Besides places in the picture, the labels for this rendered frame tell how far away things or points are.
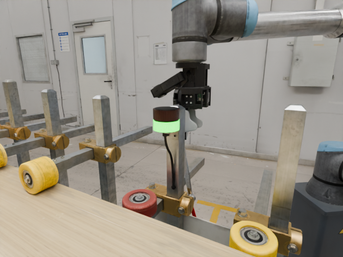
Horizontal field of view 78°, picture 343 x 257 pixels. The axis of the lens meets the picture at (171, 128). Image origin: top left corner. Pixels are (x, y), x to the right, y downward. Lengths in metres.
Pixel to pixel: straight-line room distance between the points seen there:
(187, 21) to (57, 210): 0.51
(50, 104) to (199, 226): 0.63
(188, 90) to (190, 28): 0.14
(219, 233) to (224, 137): 2.72
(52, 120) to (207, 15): 0.61
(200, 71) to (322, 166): 0.86
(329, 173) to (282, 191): 0.76
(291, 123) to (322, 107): 2.79
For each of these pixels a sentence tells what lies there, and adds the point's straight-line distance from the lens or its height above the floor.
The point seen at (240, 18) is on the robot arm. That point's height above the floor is 1.32.
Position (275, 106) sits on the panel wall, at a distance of 3.16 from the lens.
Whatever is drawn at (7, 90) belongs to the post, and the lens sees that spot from 1.06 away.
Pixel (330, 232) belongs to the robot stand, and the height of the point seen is 0.48.
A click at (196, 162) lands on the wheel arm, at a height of 0.86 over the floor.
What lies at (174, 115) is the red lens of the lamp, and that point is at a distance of 0.45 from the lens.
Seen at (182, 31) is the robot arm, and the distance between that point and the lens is 0.55.
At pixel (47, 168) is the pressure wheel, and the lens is 0.60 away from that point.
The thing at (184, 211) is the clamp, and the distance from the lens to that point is 0.58.
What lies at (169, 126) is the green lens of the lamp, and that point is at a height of 1.08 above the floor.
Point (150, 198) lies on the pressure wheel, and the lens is 0.51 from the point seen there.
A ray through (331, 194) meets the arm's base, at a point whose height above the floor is 0.65.
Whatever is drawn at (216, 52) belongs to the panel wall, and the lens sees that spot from 3.21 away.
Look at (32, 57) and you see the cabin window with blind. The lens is 5.55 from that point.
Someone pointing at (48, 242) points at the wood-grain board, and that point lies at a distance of 0.47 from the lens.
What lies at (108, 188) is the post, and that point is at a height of 0.83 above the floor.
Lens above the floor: 1.18
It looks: 14 degrees down
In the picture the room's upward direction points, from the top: straight up
